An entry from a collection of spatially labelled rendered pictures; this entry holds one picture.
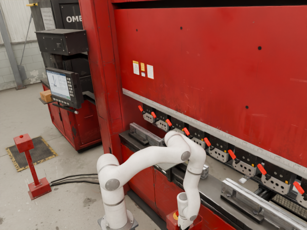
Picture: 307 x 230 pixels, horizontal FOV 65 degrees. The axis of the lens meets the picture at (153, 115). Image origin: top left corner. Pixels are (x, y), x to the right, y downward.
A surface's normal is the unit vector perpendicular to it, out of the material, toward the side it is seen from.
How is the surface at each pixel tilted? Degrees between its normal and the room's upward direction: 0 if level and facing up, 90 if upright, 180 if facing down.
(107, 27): 90
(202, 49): 90
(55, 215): 0
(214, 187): 0
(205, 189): 0
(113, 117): 90
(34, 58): 90
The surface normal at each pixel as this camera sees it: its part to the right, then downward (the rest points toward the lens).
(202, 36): -0.79, 0.30
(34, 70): 0.60, 0.32
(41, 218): -0.05, -0.90
